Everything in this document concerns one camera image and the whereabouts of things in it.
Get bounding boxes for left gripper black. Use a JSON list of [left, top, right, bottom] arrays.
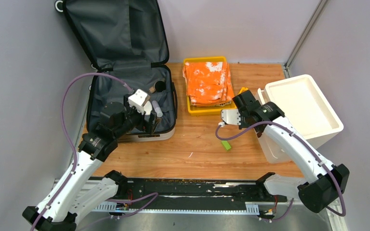
[[114, 94, 161, 139]]

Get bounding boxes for white oval soap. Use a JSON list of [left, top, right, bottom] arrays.
[[143, 101, 153, 116]]

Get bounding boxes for white cosmetic tube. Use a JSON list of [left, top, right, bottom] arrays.
[[152, 100, 163, 118]]

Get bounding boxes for orange tie-dye jeans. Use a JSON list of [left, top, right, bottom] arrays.
[[183, 61, 235, 107]]

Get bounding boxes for black white space suitcase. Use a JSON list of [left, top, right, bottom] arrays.
[[60, 0, 178, 141]]

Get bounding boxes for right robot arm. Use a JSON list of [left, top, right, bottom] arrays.
[[233, 90, 350, 217]]

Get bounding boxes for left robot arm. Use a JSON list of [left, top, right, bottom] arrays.
[[22, 102, 156, 231]]

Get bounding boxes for small green block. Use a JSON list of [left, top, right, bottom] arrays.
[[221, 141, 232, 151]]

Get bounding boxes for round black lid compact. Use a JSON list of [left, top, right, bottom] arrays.
[[148, 80, 166, 94]]

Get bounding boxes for white drawer cabinet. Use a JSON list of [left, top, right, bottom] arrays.
[[253, 74, 344, 149]]

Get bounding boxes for yellow plastic tray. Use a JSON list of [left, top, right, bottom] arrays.
[[183, 56, 236, 116]]

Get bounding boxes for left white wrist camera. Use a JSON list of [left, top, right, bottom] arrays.
[[128, 89, 150, 113]]

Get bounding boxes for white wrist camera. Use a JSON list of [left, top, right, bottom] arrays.
[[128, 89, 150, 113], [221, 109, 241, 126]]

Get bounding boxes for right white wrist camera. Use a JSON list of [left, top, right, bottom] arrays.
[[221, 109, 241, 126]]

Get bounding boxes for yellow triangular bracket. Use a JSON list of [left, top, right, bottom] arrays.
[[238, 87, 249, 94]]

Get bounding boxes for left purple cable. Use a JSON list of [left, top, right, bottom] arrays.
[[28, 72, 134, 231]]

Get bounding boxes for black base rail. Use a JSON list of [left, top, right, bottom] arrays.
[[97, 178, 288, 211]]

